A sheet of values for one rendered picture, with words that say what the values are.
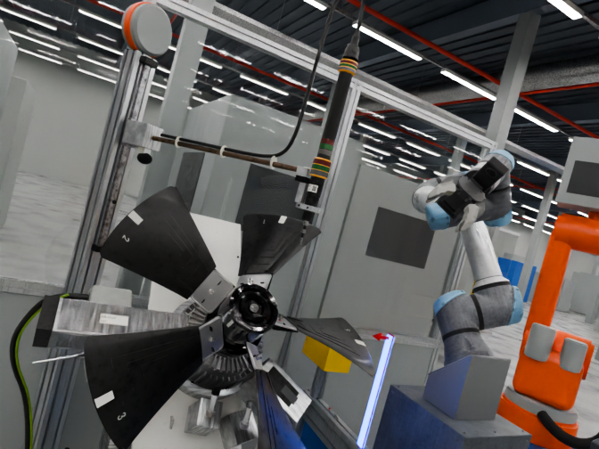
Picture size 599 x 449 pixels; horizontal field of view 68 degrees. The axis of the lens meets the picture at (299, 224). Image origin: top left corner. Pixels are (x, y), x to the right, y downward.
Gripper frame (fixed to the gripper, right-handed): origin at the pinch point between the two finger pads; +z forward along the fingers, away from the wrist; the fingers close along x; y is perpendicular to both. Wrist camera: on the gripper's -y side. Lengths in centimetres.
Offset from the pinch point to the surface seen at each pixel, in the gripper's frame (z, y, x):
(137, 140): 19, 46, 76
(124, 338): 60, 27, 23
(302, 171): 8.6, 15.3, 29.9
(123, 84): 13, 42, 94
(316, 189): 9.7, 14.8, 24.1
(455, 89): -1048, 474, 204
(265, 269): 22.8, 34.2, 19.3
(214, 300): 38, 36, 21
